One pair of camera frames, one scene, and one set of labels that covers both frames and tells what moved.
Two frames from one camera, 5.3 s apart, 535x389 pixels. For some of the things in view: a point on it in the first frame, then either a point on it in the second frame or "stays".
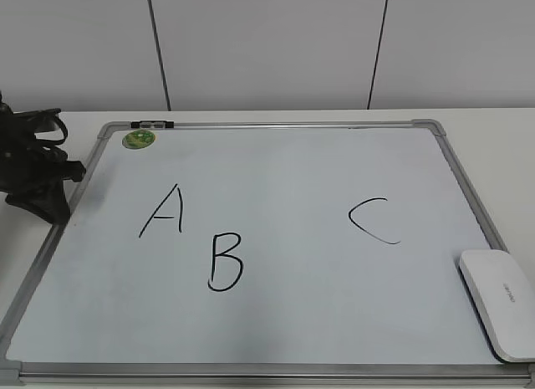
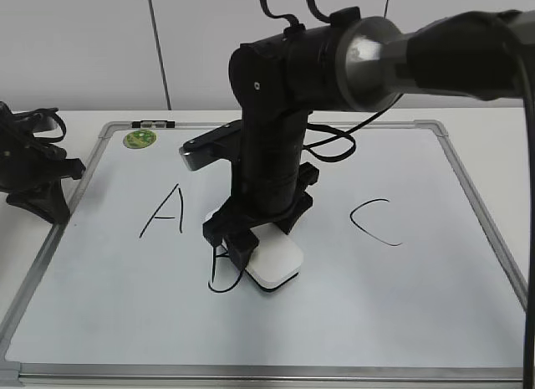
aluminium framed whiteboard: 262,253 stays
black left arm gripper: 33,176 stays
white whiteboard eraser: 504,298 -> 278,258
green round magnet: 138,139 stays
